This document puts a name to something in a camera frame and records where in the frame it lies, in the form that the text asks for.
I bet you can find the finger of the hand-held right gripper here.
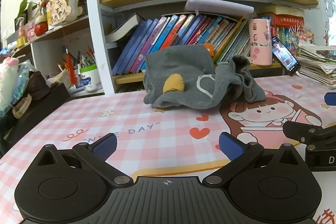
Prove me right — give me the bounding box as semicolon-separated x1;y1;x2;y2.
324;92;336;107
283;121;336;152

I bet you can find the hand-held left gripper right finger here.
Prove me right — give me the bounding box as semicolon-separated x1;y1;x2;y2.
202;132;305;188

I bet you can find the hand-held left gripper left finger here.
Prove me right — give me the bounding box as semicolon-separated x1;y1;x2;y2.
34;134;133;188

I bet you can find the grey sweatshirt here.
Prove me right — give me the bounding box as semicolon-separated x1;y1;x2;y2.
143;43;266;110

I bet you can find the stack of papers and booklets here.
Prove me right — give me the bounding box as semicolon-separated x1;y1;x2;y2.
297;40;336;89

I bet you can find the black smartphone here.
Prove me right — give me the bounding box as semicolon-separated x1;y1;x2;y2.
271;36;301;76

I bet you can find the white jar with green lid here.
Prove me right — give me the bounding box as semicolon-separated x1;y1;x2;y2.
79;64;102;92

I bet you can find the black box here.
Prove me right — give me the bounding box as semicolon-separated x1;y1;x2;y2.
0;82;71;157

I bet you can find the short row of colourful books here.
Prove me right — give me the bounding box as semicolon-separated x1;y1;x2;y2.
270;25;315;56

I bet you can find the red tassel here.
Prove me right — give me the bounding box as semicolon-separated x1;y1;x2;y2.
66;48;77;86

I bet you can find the beige wristwatch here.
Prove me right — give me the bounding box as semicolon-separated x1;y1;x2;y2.
12;94;33;119

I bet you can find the thick red book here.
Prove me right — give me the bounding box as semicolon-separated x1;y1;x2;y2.
270;13;305;28

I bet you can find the pink sticker tumbler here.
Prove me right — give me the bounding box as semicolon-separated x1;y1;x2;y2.
248;18;273;66

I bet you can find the bunch of pens and pencils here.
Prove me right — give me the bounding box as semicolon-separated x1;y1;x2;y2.
57;45;96;88

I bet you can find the orange and white carton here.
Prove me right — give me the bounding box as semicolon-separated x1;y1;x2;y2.
203;43;215;57

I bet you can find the iridescent plastic bag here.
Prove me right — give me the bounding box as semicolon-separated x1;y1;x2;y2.
0;60;35;117

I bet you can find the white wooden bookshelf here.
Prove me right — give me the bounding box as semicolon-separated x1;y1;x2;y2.
0;0;319;96

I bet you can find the long row of leaning books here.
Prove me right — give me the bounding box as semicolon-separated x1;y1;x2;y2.
105;13;252;76

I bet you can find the red round pot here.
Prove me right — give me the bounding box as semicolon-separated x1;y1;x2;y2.
34;15;49;36

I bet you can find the white flat case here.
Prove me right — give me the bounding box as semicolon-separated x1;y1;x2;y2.
184;0;255;16

